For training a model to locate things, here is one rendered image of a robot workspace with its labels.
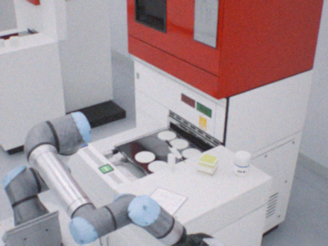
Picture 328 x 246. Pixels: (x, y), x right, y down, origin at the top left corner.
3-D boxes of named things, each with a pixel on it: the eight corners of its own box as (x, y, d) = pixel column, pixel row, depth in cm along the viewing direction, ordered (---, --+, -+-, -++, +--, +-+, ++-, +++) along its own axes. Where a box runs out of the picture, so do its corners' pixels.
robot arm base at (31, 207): (15, 229, 157) (5, 205, 158) (17, 231, 171) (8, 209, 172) (50, 213, 162) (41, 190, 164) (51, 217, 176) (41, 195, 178)
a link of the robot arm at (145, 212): (136, 189, 113) (154, 195, 106) (161, 211, 118) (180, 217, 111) (119, 213, 110) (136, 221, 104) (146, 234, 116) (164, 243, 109)
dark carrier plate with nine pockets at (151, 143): (169, 128, 242) (169, 127, 241) (209, 155, 218) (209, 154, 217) (116, 147, 224) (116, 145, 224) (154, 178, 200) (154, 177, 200)
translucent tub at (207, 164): (203, 164, 198) (204, 152, 194) (218, 169, 195) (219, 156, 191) (196, 173, 192) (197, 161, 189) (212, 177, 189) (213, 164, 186)
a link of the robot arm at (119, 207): (97, 201, 119) (115, 209, 110) (130, 187, 125) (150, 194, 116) (103, 226, 120) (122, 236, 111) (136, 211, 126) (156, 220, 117)
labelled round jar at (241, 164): (241, 166, 197) (243, 148, 192) (252, 173, 192) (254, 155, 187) (230, 171, 193) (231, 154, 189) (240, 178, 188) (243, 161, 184)
